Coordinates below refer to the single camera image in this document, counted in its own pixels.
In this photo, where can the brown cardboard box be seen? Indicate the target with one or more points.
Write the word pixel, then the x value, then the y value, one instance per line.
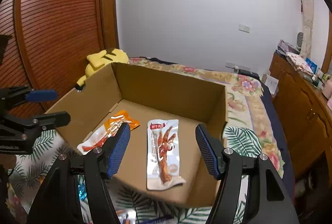
pixel 145 81

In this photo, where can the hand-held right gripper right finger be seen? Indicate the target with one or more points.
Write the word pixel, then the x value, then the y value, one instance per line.
pixel 207 154

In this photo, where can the blue box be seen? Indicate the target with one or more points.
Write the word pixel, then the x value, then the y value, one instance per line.
pixel 311 64

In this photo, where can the white wall switch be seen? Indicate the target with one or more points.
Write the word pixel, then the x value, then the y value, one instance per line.
pixel 244 28

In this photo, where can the stack of folded cloths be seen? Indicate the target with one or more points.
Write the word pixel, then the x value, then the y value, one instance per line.
pixel 298 60

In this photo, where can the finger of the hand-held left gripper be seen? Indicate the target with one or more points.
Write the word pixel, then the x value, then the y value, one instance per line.
pixel 42 95
pixel 51 119

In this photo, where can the blue snack packet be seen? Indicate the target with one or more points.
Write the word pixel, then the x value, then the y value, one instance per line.
pixel 82 189

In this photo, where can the dark blue bed sheet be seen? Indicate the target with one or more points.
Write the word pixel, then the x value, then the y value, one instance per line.
pixel 268 110

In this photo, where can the orange white snack packet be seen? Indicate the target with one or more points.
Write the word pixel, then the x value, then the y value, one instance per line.
pixel 125 216

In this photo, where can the white wall outlet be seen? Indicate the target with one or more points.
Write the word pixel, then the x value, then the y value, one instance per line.
pixel 237 66

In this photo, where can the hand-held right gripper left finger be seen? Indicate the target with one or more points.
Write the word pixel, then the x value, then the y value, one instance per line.
pixel 119 151

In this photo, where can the clear chicken feet snack packet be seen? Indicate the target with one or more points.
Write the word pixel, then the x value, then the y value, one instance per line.
pixel 162 151

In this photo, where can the brown wooden cabinet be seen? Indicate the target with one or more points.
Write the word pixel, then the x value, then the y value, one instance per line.
pixel 298 110

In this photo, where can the brown wooden slatted wardrobe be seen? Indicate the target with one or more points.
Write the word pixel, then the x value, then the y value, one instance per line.
pixel 57 19

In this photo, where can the white box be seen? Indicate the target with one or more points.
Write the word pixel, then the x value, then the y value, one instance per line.
pixel 271 85

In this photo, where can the black box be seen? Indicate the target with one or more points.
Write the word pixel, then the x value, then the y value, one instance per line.
pixel 247 73

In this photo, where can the yellow plush toy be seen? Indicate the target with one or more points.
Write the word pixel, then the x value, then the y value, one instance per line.
pixel 109 57

